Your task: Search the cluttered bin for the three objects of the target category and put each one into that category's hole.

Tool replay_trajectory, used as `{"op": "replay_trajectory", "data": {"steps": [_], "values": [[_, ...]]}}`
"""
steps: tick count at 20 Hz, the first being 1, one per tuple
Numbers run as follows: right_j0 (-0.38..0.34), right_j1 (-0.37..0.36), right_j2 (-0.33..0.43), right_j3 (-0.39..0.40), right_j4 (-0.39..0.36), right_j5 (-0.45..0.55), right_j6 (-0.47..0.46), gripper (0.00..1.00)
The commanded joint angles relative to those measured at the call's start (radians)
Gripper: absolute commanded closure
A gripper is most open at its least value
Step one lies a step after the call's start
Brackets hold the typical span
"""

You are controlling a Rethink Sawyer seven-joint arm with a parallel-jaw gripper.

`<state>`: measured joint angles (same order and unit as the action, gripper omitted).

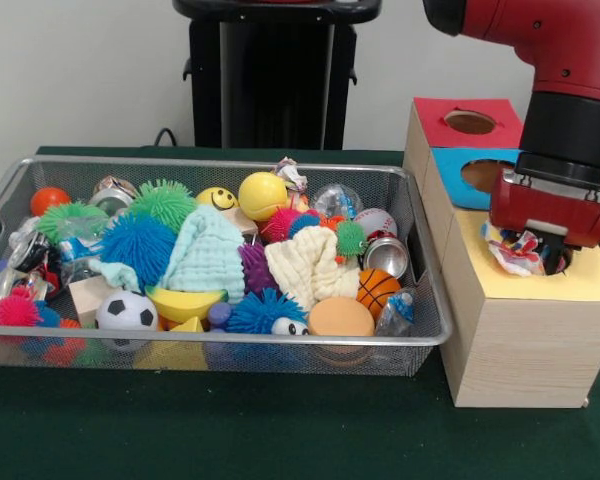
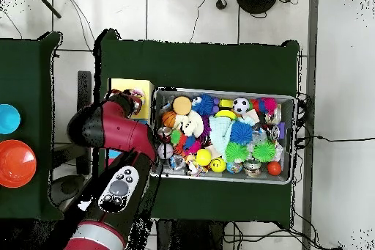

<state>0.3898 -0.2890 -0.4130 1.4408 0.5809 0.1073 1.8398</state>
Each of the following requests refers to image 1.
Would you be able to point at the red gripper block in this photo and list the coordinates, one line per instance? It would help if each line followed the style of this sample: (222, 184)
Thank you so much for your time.
(545, 210)

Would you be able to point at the colourful polka dot cloth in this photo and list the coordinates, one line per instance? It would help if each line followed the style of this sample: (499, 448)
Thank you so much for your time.
(515, 260)

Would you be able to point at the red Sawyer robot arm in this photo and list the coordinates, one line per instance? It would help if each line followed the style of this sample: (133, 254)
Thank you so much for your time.
(570, 50)

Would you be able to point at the wooden box with three holes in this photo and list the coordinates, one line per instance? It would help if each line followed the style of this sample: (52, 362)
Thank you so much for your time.
(520, 350)

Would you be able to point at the toy baseball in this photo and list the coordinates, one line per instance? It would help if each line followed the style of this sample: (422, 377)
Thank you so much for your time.
(377, 220)

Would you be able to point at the toy basketball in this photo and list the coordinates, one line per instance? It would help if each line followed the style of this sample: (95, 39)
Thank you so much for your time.
(377, 290)

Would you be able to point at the orange foam disc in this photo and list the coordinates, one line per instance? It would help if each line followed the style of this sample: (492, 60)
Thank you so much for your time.
(340, 317)

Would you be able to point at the cream waffle cloth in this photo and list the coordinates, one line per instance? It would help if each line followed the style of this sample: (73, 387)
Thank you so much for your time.
(300, 265)

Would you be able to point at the plain yellow ball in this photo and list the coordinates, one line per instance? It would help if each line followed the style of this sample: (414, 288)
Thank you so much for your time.
(262, 195)

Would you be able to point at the yellow smiley ball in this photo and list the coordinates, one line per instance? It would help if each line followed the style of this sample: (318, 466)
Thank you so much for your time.
(219, 198)

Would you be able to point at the mint green cloth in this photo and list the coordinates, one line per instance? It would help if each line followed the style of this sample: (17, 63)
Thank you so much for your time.
(205, 255)

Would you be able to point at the dark green table cloth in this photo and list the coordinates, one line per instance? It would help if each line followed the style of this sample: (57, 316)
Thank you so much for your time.
(230, 430)

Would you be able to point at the blue spiky ball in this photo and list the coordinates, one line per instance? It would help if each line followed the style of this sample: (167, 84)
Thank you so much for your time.
(137, 242)

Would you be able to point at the toy soccer ball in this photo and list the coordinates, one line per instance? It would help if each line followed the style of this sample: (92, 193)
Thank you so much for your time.
(125, 310)

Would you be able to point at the small orange ball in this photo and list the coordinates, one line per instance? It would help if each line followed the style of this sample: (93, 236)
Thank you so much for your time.
(50, 199)

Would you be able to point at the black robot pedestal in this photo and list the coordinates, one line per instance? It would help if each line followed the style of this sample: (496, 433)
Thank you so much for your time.
(260, 75)

